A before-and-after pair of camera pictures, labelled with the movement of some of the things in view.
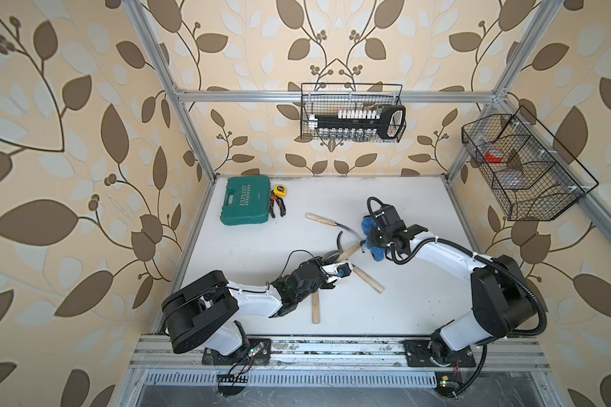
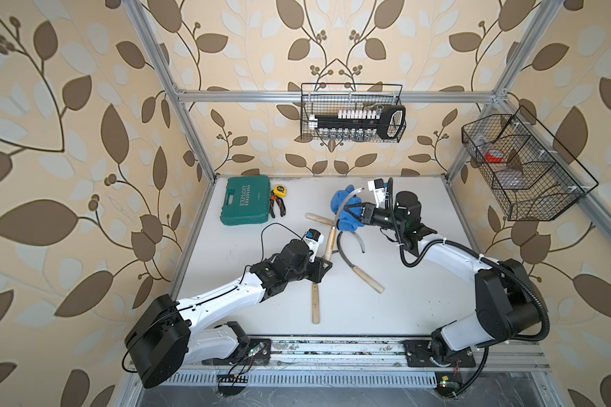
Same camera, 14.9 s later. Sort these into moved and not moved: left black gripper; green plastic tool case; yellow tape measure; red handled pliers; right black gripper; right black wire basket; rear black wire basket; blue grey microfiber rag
Moved: right black gripper; left black gripper; blue grey microfiber rag
Not moved: right black wire basket; yellow tape measure; red handled pliers; rear black wire basket; green plastic tool case
